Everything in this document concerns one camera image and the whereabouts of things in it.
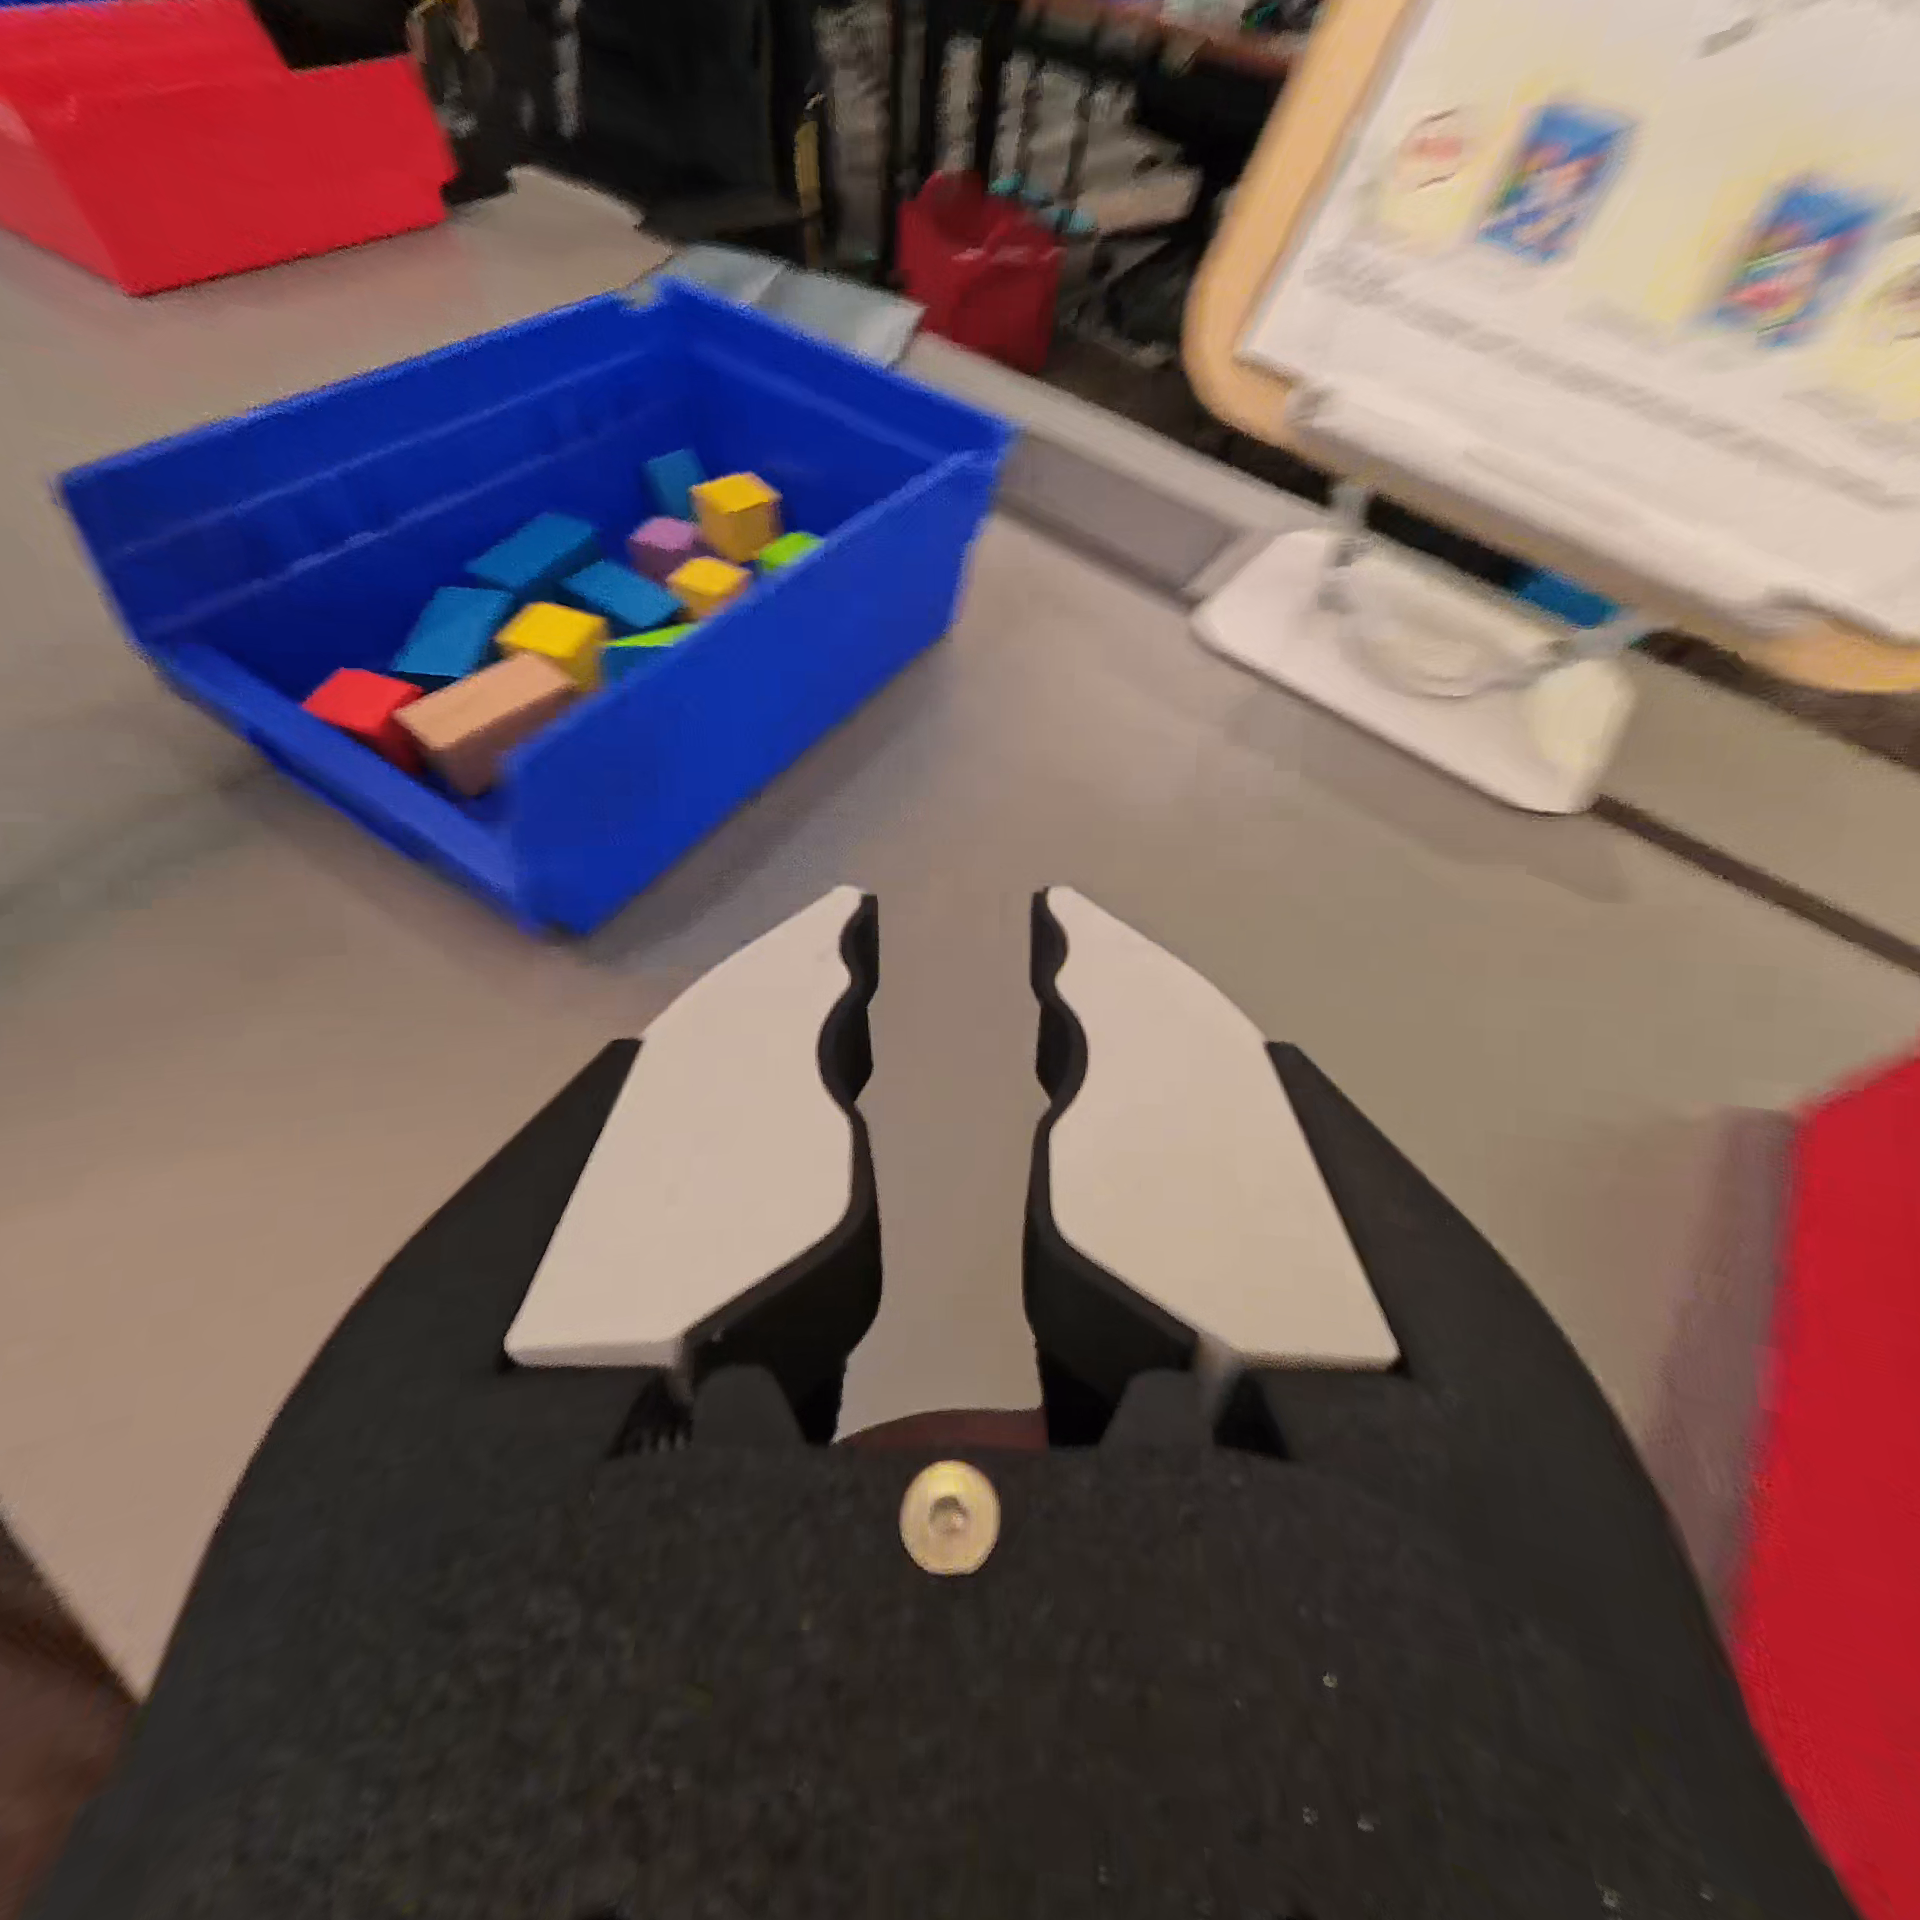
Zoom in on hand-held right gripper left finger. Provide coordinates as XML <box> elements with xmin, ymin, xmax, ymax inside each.
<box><xmin>505</xmin><ymin>889</ymin><xmax>885</xmax><ymax>1412</ymax></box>

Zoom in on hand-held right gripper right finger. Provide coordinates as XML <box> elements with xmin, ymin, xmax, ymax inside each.
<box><xmin>1022</xmin><ymin>888</ymin><xmax>1400</xmax><ymax>1412</ymax></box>

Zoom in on blue plastic bin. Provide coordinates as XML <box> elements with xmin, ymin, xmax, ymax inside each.
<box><xmin>57</xmin><ymin>280</ymin><xmax>1017</xmax><ymax>937</ymax></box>

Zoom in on pile of coloured wooden blocks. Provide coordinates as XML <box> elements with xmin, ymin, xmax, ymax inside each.
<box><xmin>302</xmin><ymin>451</ymin><xmax>824</xmax><ymax>800</ymax></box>

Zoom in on red plastic bin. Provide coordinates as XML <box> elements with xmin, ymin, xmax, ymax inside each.
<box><xmin>0</xmin><ymin>0</ymin><xmax>456</xmax><ymax>298</ymax></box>
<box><xmin>1734</xmin><ymin>1052</ymin><xmax>1920</xmax><ymax>1920</ymax></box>

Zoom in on grey desk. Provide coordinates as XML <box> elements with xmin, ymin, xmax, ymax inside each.
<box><xmin>0</xmin><ymin>166</ymin><xmax>1920</xmax><ymax>1697</ymax></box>

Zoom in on white board stand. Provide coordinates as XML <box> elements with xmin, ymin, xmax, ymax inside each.
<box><xmin>1189</xmin><ymin>496</ymin><xmax>1644</xmax><ymax>817</ymax></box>

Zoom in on red bag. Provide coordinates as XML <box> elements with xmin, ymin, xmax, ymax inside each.
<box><xmin>898</xmin><ymin>177</ymin><xmax>1069</xmax><ymax>374</ymax></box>

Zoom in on instruction sheet board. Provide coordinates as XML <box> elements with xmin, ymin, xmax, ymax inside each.
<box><xmin>1180</xmin><ymin>0</ymin><xmax>1920</xmax><ymax>698</ymax></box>

